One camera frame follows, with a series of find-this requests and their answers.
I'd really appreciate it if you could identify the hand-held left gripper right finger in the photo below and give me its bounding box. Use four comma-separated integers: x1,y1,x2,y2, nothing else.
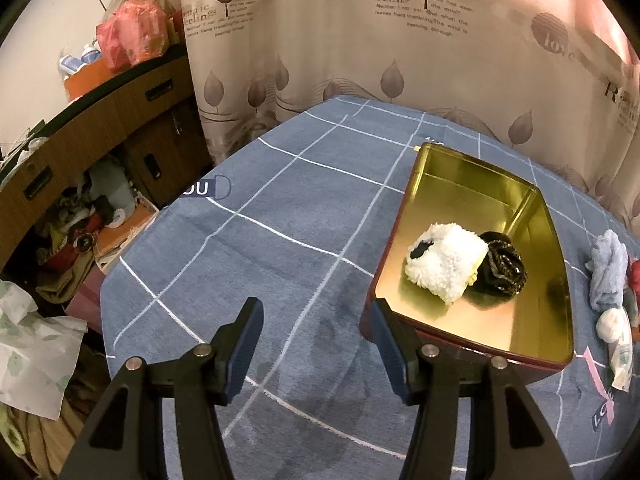
372,298,576,480

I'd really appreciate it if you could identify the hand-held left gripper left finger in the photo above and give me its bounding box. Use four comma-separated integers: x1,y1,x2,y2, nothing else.
59,297,265,480

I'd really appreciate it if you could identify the red and gold tin box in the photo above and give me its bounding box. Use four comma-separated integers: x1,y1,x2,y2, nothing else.
360,142,575,372

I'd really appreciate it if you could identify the white packet with green print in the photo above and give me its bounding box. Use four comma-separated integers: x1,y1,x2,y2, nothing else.
607,310,636,392

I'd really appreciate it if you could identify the white fluffy plush with black spot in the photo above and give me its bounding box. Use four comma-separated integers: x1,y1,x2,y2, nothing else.
404,222,488,305

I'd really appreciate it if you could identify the black braided scrunchie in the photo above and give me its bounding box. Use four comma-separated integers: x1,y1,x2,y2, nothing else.
467,231,529,295

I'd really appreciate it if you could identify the blue checked blanket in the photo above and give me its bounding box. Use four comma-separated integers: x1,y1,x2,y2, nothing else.
100,95,640,480

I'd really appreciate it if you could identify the pink box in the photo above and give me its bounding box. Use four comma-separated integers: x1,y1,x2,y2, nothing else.
66,265,104,333

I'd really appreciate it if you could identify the pile of clothes and clutter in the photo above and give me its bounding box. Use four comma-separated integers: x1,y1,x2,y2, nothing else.
34,180,156,311

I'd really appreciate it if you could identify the white green printed plastic bag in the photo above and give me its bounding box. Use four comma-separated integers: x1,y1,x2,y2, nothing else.
0,280,88,420

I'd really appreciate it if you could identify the white fluffy pompom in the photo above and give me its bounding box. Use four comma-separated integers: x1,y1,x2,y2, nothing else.
596,308,626,343

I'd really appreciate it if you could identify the beige cloth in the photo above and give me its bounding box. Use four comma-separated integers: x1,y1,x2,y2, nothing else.
0,400,86,480

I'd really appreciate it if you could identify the light blue fluffy cloth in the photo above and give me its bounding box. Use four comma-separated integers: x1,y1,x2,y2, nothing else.
589,230,630,311

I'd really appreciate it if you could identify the brown wooden cabinet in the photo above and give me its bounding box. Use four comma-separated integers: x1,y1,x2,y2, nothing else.
0,42,213,271

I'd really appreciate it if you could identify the beige leaf print curtain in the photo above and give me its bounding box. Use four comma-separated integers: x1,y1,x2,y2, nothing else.
117,0,640,233

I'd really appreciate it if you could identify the orange box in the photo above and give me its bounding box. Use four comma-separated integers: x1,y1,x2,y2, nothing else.
64,57,113,101

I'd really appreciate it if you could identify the red plastic bag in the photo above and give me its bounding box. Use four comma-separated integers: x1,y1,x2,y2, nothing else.
96,0,170,73

